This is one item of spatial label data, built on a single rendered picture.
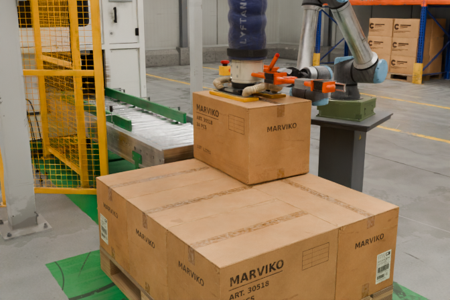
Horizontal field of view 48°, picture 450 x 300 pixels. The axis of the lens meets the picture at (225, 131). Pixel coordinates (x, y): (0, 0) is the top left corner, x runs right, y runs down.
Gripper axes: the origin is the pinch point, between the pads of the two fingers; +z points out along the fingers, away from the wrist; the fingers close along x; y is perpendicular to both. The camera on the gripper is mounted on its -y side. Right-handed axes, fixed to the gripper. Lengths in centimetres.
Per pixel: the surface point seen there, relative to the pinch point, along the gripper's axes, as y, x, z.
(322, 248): -64, -61, 29
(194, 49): 345, -13, -158
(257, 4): 17.4, 36.8, 1.5
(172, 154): 62, -51, 29
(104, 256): 49, -97, 79
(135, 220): 6, -61, 79
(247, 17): 20.0, 29.9, 5.9
